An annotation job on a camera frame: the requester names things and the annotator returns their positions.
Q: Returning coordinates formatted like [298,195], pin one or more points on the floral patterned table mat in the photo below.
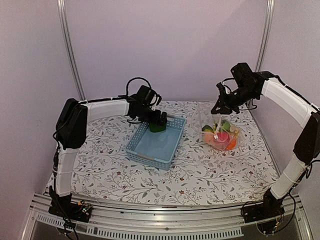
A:
[124,162]

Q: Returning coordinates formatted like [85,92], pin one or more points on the green toy pepper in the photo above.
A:
[154,128]

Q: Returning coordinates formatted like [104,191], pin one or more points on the yellow toy banana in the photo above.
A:
[219,130]

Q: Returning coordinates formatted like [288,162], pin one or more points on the orange toy orange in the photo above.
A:
[232,144]

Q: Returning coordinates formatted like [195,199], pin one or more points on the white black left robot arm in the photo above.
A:
[71,128]

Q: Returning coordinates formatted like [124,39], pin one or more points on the left aluminium corner post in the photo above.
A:
[69,48]

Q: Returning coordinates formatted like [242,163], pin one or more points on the green toy watermelon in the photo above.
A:
[225,126]

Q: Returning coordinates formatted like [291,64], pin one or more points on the aluminium front rail frame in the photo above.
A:
[116,220]

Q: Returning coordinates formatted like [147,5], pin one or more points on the right aluminium corner post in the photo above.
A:
[267,25]

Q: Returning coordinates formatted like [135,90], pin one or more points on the clear zip top bag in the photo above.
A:
[202,117]

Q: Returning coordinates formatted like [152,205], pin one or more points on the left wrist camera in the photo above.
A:
[156,100]

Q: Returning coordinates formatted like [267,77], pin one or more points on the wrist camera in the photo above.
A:
[156,100]
[224,90]

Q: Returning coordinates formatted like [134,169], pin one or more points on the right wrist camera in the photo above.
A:
[224,90]

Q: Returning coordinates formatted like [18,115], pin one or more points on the yellow toy lemon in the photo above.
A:
[234,130]

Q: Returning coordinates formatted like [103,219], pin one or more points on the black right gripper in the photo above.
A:
[226,107]

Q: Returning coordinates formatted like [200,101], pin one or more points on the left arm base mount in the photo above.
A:
[62,206]

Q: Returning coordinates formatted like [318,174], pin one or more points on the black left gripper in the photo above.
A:
[155,119]

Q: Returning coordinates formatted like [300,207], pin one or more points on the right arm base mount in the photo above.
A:
[270,211]

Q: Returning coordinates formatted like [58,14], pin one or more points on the green orange toy mango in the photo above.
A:
[209,133]

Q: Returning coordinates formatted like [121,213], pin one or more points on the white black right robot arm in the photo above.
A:
[253,85]

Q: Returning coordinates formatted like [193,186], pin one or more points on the red toy apple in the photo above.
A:
[222,138]

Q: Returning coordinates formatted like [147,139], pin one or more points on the blue perforated plastic basket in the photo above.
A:
[156,149]

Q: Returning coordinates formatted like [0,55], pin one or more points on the aluminium corner post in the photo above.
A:
[69,48]
[267,25]

